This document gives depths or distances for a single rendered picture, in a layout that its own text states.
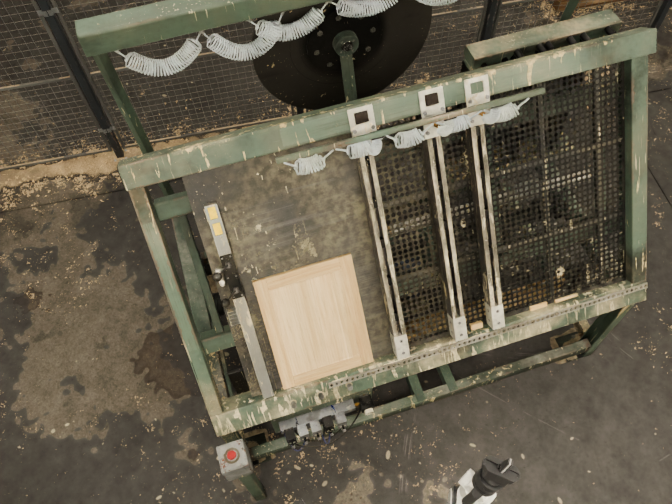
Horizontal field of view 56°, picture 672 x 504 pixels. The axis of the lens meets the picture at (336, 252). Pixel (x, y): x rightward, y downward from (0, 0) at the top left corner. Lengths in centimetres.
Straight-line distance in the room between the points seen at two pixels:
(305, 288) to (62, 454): 200
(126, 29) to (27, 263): 263
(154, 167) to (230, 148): 28
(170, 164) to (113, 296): 213
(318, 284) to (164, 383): 162
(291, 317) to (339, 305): 22
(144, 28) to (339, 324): 145
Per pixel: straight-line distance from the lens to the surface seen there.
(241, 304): 268
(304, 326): 281
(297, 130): 241
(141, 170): 241
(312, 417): 307
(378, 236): 265
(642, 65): 306
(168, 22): 248
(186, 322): 270
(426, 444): 381
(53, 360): 437
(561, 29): 306
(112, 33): 249
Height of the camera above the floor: 368
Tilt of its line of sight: 59 degrees down
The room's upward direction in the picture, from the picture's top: 3 degrees counter-clockwise
